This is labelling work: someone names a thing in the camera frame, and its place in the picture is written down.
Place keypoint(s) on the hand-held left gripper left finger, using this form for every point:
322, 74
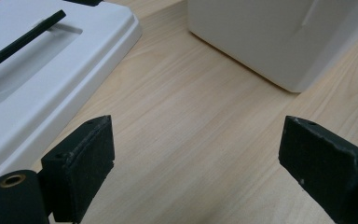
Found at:
80, 168

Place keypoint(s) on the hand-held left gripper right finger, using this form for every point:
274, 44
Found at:
329, 168

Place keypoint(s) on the white plastic storage box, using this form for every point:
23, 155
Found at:
245, 31

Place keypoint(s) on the white storage box lid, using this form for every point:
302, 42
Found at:
105, 40

